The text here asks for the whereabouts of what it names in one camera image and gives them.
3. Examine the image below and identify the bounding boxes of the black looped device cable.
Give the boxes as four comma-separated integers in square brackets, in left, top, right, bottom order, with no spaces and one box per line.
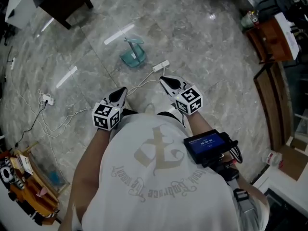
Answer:
[226,140,244,165]

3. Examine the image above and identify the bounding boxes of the black shorts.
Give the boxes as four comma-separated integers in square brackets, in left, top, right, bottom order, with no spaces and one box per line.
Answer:
[120,107,186,129]

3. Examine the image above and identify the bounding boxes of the small teal object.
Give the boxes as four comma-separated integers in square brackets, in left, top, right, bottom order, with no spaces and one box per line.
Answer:
[49,171,61,183]

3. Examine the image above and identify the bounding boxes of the tall white cabinet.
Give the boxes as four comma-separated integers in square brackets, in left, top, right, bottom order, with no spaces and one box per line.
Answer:
[4,0,40,30]

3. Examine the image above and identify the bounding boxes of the brown cardboard sheet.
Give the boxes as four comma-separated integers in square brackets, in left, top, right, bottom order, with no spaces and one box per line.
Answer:
[279,142,308,181]

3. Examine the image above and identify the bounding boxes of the teal plastic dustpan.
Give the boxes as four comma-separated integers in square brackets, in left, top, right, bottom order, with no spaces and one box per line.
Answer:
[119,37,147,69]

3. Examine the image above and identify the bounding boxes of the black screen device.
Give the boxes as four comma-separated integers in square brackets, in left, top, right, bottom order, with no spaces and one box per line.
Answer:
[183,128,231,165]

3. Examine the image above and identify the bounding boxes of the white jar red label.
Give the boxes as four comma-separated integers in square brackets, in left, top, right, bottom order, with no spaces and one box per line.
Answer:
[266,151,283,168]

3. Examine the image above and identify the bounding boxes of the person's left forearm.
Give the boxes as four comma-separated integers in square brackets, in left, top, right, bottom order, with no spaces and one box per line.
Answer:
[57,127,114,231]

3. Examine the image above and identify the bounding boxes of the brown wooden desk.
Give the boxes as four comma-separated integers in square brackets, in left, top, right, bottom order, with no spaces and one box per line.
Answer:
[26,0,94,30]

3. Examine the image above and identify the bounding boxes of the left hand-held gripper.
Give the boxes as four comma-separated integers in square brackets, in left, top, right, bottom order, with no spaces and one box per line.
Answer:
[91,87,128,131]

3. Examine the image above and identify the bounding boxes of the small stack of books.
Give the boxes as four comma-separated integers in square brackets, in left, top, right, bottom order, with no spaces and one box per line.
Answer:
[9,153,34,176]

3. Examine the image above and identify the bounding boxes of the orange wooden cabinet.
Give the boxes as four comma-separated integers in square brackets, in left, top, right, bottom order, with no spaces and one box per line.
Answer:
[245,17,295,64]

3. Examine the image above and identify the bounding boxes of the long white box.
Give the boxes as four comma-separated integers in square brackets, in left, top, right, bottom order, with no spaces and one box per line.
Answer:
[274,13,302,60]

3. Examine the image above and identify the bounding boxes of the pink paper object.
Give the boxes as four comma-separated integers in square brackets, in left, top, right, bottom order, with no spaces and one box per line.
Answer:
[36,186,49,198]

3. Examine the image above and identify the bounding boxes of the thin black power cable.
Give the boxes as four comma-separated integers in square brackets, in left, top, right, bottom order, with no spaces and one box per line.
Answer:
[14,102,49,148]

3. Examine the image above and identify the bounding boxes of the person's right forearm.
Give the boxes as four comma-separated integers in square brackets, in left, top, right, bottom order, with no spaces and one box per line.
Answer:
[185,110,270,216]

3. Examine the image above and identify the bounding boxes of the white framed glass cabinet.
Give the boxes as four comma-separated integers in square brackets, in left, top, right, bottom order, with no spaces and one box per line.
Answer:
[252,172,308,231]

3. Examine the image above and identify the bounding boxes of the grey arm strap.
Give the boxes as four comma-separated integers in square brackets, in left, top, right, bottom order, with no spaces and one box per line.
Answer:
[227,177,257,216]

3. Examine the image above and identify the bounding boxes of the white printed t-shirt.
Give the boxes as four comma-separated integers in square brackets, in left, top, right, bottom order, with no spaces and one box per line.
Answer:
[72,112,270,231]

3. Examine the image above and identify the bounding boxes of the light wooden low table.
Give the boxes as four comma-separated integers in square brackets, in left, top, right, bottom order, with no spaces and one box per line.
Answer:
[13,141,71,195]

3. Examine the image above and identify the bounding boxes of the white wall charger with cable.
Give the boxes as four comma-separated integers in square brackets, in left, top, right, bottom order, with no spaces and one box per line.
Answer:
[42,94,55,105]

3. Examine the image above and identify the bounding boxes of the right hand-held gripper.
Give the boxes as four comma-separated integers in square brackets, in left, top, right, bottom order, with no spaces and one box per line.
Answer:
[159,75,203,116]

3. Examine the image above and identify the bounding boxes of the clear bottle red label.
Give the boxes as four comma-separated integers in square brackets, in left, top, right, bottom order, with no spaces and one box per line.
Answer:
[240,10,260,30]

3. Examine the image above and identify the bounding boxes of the long white cable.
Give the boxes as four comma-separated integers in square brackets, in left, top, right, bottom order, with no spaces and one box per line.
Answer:
[12,76,95,178]
[126,67,167,97]

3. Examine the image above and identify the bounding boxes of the black white patterned cushion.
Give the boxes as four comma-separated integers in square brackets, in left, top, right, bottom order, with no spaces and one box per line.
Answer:
[0,157,25,190]

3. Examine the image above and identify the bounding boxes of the brown wooden frame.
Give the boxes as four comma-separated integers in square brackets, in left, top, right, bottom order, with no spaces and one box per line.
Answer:
[253,61,295,152]

